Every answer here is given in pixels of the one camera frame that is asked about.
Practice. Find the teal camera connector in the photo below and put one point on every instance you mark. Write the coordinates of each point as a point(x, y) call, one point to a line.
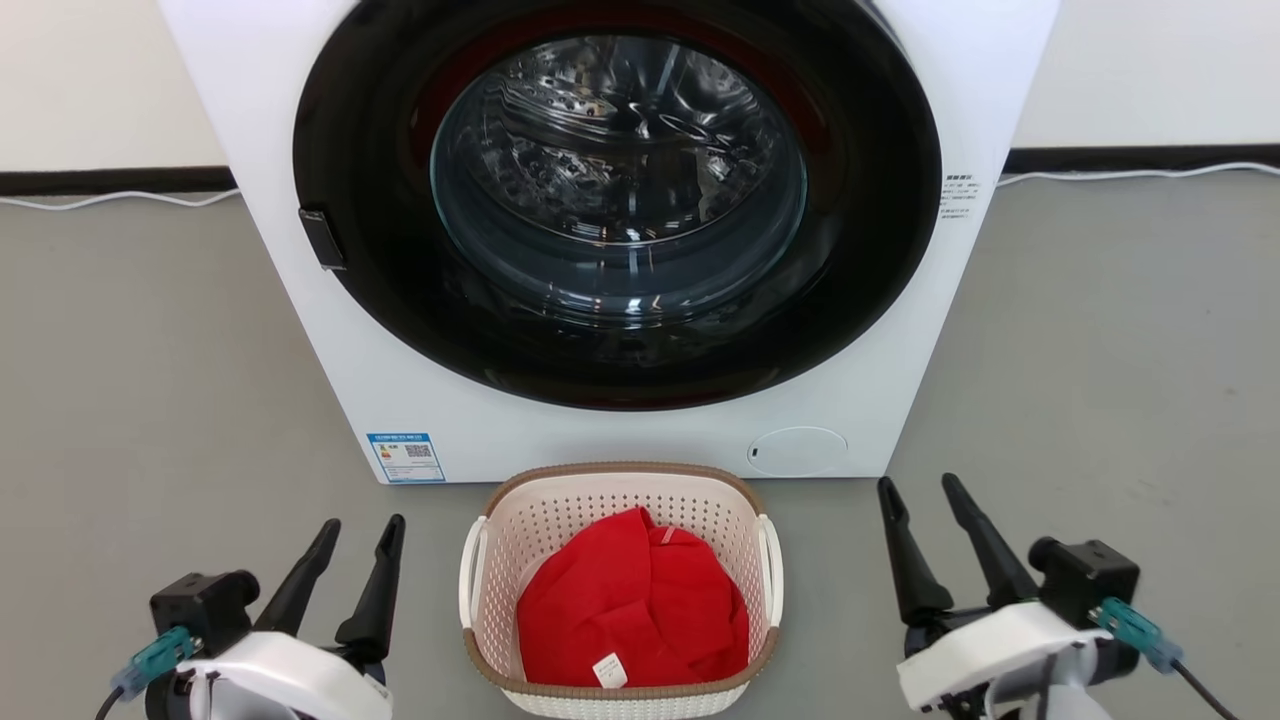
point(158, 660)
point(1135, 630)

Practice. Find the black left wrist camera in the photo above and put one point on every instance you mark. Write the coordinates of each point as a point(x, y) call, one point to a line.
point(205, 605)

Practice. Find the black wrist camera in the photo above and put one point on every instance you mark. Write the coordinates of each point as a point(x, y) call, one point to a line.
point(1085, 580)
point(205, 605)

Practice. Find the black round glass washer door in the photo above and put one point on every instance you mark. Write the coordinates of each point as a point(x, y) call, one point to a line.
point(375, 250)

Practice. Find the round white filter cover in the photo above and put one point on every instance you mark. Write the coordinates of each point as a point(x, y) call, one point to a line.
point(797, 451)

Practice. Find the teal left camera connector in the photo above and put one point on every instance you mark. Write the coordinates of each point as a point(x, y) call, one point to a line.
point(158, 660)

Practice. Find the white garment care tag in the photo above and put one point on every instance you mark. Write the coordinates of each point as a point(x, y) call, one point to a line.
point(610, 671)

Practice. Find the steel washer drum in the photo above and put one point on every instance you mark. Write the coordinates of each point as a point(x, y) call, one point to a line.
point(620, 150)

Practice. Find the small white text sticker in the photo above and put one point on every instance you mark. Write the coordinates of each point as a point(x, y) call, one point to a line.
point(959, 197)

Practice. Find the red garment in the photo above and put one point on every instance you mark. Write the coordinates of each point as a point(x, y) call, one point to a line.
point(625, 610)

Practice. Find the white front-load washing machine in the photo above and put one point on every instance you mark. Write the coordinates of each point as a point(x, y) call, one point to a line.
point(900, 400)

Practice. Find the teal right camera connector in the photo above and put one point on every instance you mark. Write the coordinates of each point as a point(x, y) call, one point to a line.
point(1135, 630)

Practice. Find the white perforated laundry basket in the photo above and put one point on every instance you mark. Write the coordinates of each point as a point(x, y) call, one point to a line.
point(495, 590)

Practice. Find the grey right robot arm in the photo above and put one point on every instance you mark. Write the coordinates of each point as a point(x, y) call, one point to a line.
point(1040, 695)

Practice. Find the blue energy label sticker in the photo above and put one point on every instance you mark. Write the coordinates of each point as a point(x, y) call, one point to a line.
point(406, 457)

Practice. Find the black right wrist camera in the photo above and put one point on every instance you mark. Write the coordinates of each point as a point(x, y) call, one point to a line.
point(1085, 580)

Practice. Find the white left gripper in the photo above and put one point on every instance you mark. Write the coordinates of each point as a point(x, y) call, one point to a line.
point(280, 680)

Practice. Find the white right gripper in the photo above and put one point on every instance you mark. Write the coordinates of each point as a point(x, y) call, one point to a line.
point(1000, 650)

